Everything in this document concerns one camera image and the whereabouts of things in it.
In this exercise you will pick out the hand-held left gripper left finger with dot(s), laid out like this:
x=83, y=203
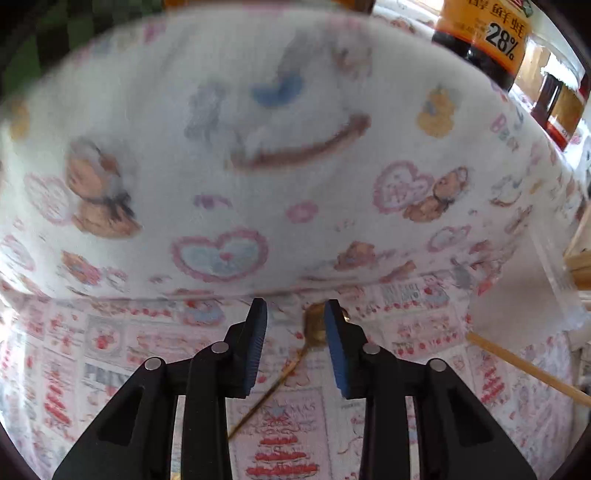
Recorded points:
x=256, y=341

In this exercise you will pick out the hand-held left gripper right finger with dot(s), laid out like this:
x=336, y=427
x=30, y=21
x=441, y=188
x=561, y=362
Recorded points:
x=334, y=350

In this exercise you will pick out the bear print white cloth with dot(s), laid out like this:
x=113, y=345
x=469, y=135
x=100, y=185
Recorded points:
x=277, y=161

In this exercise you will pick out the gold spoon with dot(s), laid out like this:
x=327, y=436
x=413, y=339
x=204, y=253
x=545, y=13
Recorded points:
x=316, y=327

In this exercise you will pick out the red-capped dark bottle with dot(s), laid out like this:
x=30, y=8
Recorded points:
x=558, y=110

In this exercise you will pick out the red print tablecloth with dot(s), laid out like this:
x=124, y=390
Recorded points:
x=138, y=346

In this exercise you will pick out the translucent plastic cup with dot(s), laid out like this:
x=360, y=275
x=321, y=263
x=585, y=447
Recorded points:
x=549, y=277

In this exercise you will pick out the dark sauce bottle yellow label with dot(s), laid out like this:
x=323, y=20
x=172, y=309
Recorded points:
x=485, y=37

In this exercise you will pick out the green checkered box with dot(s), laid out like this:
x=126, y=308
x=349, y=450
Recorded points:
x=55, y=32

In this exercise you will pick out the pile of wooden chopsticks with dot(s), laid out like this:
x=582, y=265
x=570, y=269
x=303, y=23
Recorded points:
x=531, y=369

